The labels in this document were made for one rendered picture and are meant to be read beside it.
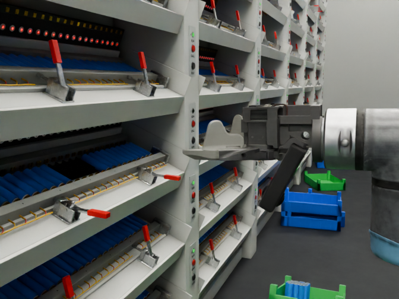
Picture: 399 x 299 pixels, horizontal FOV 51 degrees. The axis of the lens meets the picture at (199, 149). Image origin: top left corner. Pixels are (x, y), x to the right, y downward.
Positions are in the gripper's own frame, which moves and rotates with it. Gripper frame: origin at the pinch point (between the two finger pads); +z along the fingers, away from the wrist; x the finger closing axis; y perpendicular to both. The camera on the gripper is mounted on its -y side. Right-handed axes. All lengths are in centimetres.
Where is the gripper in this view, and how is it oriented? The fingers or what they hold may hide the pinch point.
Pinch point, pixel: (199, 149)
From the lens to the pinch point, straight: 69.7
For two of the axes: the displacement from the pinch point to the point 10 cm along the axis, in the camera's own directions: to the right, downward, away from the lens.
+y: -0.3, -9.9, -1.4
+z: -9.3, -0.2, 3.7
